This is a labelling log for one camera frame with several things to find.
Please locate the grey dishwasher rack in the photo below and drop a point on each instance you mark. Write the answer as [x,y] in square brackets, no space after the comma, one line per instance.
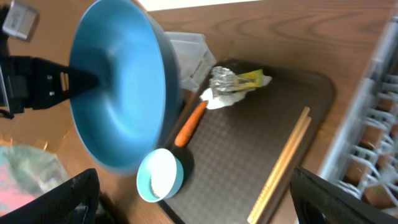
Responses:
[362,161]

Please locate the clear plastic bin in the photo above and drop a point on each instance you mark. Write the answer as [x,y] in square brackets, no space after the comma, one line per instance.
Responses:
[195,60]

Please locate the orange carrot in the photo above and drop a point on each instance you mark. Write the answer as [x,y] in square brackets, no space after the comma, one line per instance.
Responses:
[186,133]

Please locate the wooden chopstick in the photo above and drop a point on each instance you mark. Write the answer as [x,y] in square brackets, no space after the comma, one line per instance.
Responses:
[276,171]
[283,174]

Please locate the yellow snack wrapper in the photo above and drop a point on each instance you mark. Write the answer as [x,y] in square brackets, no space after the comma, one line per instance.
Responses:
[252,80]

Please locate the small light blue bowl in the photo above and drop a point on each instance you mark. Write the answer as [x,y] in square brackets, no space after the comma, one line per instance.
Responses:
[160,176]

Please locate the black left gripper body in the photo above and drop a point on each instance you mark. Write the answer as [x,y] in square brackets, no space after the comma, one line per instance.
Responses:
[14,86]

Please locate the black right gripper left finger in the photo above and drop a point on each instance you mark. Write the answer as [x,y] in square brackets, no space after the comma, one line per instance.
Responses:
[74,201]

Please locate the crumpled aluminium foil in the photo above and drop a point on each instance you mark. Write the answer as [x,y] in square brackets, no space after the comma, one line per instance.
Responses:
[223,81]

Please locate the wooden chopstick right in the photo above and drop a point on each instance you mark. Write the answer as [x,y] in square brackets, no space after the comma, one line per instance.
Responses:
[283,174]

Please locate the large blue bowl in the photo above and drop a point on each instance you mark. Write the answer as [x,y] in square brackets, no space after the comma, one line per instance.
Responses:
[134,108]

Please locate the wooden chopstick left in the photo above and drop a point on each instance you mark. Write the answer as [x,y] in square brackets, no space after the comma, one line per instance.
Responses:
[276,171]

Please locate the brown plastic tray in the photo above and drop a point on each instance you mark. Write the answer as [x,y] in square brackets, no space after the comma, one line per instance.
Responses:
[234,149]

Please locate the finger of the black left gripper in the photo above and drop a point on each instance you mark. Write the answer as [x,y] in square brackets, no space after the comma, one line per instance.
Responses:
[55,83]

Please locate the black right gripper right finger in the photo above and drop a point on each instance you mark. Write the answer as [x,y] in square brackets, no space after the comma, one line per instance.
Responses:
[318,201]

